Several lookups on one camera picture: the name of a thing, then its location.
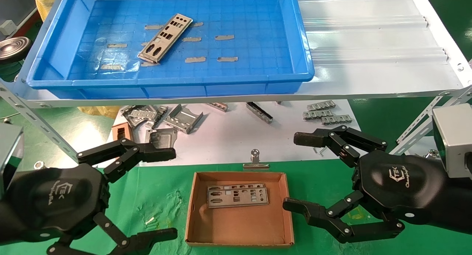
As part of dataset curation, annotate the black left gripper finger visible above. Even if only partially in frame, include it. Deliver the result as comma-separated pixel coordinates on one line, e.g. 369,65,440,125
77,138,176,184
46,212,178,255

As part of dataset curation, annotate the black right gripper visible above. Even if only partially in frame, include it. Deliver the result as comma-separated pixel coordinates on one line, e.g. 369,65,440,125
282,125,472,243

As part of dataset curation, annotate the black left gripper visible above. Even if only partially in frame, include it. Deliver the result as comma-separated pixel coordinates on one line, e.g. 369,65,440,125
0,164,110,245

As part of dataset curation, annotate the silver metal IO shield plate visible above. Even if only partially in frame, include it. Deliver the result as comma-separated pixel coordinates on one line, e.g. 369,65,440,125
138,53,161,64
206,184,265,196
138,14,193,62
208,187,269,209

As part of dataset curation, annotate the shallow cardboard box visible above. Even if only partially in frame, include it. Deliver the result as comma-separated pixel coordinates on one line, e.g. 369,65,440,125
185,171,295,247

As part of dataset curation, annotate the blue plastic tray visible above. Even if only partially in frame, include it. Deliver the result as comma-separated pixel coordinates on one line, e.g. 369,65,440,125
26,0,315,99

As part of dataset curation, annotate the green table cloth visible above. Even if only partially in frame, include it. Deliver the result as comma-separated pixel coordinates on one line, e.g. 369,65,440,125
0,158,472,255

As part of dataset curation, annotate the notched metal strip part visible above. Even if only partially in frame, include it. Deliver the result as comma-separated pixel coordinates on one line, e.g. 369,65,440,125
321,115,353,126
303,109,334,120
307,100,336,111

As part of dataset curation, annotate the perforated steel shelf brace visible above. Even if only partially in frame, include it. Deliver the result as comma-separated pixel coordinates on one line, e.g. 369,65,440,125
0,82,80,158
390,86,472,156

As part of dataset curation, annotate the white paper sheet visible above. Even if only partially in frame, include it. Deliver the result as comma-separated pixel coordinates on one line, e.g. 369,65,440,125
98,99,362,168

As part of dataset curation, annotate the dark metal bar part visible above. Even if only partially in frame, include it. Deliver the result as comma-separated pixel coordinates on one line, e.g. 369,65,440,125
246,102,274,123

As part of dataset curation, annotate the black round speaker cone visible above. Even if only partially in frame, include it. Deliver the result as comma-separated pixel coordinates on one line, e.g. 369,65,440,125
0,36,32,64

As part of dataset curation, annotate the square metal bracket part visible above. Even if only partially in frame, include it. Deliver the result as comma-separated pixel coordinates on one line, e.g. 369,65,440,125
146,128,178,150

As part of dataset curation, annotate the brown rectangular frame part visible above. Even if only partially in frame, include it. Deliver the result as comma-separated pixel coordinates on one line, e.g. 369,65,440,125
112,122,134,142

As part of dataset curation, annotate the narrow metal frame part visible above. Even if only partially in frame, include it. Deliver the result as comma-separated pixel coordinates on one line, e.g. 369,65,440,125
146,105,169,129

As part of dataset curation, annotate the folded metal tray bracket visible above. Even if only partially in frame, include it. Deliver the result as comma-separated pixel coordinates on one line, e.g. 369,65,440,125
163,104,204,134

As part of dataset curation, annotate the flat metal frame part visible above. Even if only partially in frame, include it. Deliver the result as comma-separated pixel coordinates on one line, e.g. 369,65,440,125
122,105,160,128

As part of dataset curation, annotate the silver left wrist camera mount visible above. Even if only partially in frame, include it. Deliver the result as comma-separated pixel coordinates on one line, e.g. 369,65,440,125
0,123,24,198

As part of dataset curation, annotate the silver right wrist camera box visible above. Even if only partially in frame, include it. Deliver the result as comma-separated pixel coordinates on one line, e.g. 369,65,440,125
432,103,472,178

